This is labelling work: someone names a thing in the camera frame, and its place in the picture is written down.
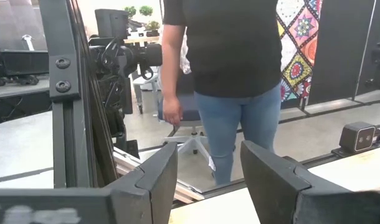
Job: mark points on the green plant in black pot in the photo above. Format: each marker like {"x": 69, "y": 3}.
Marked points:
{"x": 152, "y": 26}

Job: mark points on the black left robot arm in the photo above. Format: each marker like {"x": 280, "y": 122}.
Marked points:
{"x": 115, "y": 59}

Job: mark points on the person's hand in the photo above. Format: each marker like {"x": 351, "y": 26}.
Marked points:
{"x": 172, "y": 110}

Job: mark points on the small green potted plant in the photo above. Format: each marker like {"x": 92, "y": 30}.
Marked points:
{"x": 130, "y": 11}
{"x": 145, "y": 10}

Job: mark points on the black table-level camera box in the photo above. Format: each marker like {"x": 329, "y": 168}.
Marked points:
{"x": 356, "y": 137}

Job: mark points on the black wheeled cart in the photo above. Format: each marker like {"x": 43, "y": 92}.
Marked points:
{"x": 21, "y": 63}

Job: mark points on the grey aluminium frame post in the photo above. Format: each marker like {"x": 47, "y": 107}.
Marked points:
{"x": 68, "y": 124}

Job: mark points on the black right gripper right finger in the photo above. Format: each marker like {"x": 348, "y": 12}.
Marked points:
{"x": 280, "y": 193}

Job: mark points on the person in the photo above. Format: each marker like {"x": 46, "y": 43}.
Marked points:
{"x": 233, "y": 46}

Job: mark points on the black partition panel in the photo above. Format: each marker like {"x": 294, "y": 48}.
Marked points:
{"x": 339, "y": 46}

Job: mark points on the blue office chair white base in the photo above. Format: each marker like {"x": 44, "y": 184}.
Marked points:
{"x": 190, "y": 109}

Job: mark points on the colourful patterned quilt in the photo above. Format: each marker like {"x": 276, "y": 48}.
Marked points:
{"x": 299, "y": 46}

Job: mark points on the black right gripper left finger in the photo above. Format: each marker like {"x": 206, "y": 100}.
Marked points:
{"x": 152, "y": 186}

